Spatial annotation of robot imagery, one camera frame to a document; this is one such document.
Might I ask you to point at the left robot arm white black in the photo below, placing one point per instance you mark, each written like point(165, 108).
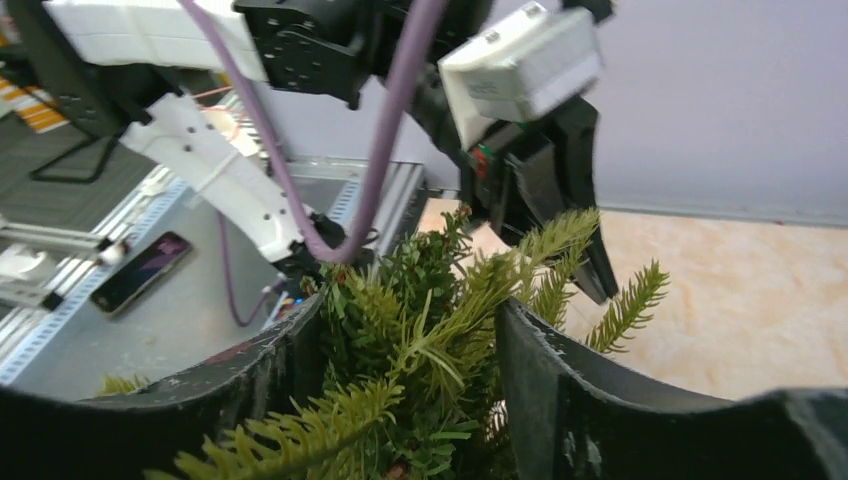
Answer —
point(174, 82)

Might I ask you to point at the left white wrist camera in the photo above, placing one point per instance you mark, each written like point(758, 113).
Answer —
point(520, 69)

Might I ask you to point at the small green christmas tree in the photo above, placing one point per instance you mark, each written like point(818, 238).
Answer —
point(411, 388)

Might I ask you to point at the black smartphone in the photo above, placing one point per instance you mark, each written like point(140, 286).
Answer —
point(140, 274)

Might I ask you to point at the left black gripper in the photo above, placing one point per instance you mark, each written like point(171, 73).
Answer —
point(519, 176)

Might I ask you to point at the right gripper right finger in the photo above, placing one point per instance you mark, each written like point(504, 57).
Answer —
point(576, 414)

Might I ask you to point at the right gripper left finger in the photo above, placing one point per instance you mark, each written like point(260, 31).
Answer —
point(119, 436)

